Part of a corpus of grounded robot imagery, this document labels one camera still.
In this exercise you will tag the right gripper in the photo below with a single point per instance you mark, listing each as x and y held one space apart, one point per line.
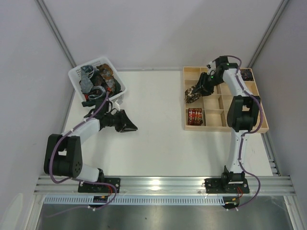
201 84

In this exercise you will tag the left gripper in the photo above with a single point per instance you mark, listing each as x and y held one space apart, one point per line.
120 120

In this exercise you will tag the brown floral tie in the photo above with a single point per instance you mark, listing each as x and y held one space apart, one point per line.
190 95

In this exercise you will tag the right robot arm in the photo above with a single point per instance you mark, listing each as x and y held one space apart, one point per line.
242 115

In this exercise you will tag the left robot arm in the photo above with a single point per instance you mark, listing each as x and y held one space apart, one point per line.
64 159

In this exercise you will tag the wooden compartment tray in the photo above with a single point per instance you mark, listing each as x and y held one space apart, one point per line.
214 108

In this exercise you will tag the rolled red patterned tie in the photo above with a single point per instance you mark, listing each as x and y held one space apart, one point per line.
195 117

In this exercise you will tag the dark green tie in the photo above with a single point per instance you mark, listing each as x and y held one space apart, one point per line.
92 103

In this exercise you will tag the rolled dark floral tie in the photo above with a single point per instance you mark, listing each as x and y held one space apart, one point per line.
247 75

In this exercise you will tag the grey patterned tie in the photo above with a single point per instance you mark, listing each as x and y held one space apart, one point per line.
89 75

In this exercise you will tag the brown orange patterned tie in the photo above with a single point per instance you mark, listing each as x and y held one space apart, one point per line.
107 73

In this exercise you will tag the white plastic basket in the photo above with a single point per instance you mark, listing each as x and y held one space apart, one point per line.
75 76

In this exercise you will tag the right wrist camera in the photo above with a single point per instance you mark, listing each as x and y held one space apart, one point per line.
220 62

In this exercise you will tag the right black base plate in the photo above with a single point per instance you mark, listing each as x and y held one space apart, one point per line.
217 186

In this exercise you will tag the white slotted cable duct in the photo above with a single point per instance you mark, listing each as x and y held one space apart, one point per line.
200 200

